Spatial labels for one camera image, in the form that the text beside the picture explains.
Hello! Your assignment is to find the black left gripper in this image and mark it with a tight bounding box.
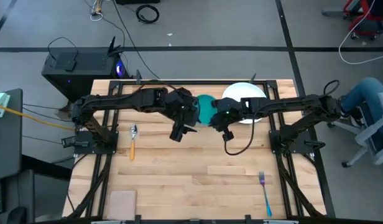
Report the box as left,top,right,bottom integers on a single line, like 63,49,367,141
164,88,201,134

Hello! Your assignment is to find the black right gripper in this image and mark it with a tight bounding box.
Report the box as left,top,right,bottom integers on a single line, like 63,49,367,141
208,97,242,133

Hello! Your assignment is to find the teal bowl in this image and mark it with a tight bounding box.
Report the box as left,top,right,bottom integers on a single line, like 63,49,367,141
193,94,218,126

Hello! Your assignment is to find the spoon with wooden handle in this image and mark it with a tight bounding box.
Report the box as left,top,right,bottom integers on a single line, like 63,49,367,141
129,124,139,162

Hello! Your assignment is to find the white plate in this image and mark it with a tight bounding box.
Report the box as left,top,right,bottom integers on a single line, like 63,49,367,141
221,82,269,125

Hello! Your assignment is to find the pinkish brown napkin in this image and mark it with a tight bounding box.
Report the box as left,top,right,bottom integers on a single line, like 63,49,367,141
106,190,137,221

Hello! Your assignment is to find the small black power box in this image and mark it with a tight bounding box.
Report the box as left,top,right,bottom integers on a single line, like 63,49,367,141
61,135,90,149

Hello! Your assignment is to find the black computer tower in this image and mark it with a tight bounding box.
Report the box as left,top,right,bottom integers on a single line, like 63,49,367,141
40,35,130,102

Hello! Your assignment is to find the white office chair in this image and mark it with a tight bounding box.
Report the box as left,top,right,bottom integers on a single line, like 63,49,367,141
326,91,383,169

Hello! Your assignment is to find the red and black chair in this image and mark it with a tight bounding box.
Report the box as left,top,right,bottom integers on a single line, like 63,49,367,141
321,0,383,40

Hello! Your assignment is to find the dark grey desk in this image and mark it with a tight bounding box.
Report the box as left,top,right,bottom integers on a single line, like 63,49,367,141
0,88,24,183

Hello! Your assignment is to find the mint green stapler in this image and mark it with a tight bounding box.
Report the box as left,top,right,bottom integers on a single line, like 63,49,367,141
0,92,11,119

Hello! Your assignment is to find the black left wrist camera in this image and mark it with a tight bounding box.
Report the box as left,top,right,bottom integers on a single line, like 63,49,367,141
169,122,185,143

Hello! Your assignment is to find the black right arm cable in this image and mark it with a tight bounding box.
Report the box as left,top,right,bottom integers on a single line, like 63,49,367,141
223,101,273,156

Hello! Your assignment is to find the fork with blue purple handle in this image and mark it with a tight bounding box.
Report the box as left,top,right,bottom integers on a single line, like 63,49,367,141
258,170,273,218

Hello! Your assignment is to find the black metal table frame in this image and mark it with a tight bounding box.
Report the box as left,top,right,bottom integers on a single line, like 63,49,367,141
62,79,328,219

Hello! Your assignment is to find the coiled black cable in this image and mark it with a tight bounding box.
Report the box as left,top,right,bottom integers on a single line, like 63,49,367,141
135,4,160,25

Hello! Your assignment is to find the white cable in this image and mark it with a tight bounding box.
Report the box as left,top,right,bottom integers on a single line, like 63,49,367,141
338,0,383,65

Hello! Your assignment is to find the yellow cable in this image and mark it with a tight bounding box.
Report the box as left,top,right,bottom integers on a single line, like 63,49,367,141
0,102,76,131

